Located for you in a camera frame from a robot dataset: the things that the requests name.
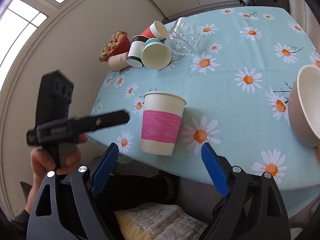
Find red and white paper cup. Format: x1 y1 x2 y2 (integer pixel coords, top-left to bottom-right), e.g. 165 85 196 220
141 21 169 41

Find beige kraft paper cup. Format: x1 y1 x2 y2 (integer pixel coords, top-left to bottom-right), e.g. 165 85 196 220
107 52 130 73

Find white paper cup pink band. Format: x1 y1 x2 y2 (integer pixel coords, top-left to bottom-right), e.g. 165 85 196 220
140 92 187 156

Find light blue daisy tablecloth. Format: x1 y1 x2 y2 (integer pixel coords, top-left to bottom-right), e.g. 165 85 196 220
90 7 319 216

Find window with white frame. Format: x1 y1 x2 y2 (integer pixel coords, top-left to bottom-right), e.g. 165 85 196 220
1 0 65 85

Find beige ceramic mug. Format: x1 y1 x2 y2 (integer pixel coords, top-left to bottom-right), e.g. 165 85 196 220
288 65 319 147

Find yellow lace chair cushion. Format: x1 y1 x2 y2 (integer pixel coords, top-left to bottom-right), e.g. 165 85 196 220
114 203 208 240

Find white paper cup teal band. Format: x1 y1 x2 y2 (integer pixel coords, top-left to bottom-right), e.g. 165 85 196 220
141 38 171 70

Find person's left hand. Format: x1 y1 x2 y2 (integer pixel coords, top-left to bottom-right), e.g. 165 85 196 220
24 148 82 214

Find red bowl of snacks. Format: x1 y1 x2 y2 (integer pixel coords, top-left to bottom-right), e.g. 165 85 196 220
99 31 131 62

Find clear cut glass tumbler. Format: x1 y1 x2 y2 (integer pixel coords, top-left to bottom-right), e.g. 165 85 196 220
165 17 199 60

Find white paper cup black bands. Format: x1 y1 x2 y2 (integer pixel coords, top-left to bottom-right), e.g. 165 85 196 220
126 35 149 68

